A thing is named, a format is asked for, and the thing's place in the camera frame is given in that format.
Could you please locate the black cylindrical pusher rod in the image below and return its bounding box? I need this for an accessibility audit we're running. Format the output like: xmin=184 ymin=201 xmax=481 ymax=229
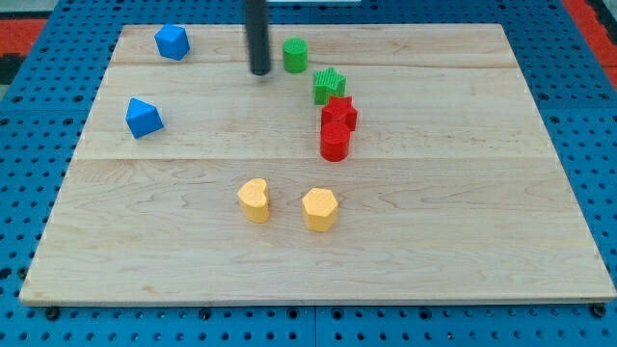
xmin=243 ymin=0 xmax=271 ymax=76

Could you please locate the yellow heart block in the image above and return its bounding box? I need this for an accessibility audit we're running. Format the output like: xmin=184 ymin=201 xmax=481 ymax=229
xmin=237 ymin=178 xmax=270 ymax=224

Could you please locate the yellow hexagon block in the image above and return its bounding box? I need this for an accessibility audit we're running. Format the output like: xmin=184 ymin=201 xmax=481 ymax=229
xmin=302 ymin=188 xmax=338 ymax=232

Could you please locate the green cylinder block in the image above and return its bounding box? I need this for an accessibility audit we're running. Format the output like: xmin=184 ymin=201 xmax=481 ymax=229
xmin=282 ymin=38 xmax=309 ymax=73

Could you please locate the blue cube block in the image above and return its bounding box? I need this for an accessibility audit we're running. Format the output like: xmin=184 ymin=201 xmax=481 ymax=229
xmin=154 ymin=24 xmax=190 ymax=61

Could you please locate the green star block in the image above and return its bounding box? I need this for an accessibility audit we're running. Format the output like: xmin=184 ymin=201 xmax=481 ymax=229
xmin=313 ymin=67 xmax=346 ymax=105

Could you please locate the red star block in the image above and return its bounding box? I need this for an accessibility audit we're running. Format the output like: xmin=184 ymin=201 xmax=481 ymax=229
xmin=321 ymin=95 xmax=358 ymax=132

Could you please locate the red cylinder block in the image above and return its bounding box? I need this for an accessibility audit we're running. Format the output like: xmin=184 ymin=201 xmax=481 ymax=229
xmin=320 ymin=121 xmax=351 ymax=162

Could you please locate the blue pyramid block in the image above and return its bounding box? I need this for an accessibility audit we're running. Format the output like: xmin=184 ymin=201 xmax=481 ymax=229
xmin=125 ymin=98 xmax=164 ymax=139

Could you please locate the wooden board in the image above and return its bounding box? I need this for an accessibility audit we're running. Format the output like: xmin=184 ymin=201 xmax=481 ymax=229
xmin=20 ymin=24 xmax=616 ymax=307

